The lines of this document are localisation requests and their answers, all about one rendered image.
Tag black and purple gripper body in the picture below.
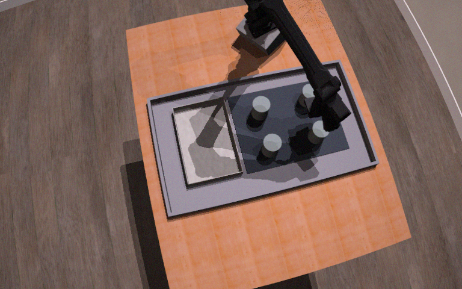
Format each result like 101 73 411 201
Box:
304 96 327 118

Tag white shallow rectangular tray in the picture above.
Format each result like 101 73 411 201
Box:
172 97 243 186

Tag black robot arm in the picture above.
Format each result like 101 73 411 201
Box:
244 0 351 132

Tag clear glass cylinder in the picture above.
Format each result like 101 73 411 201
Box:
308 120 329 145
251 96 271 120
298 84 314 108
261 134 282 158

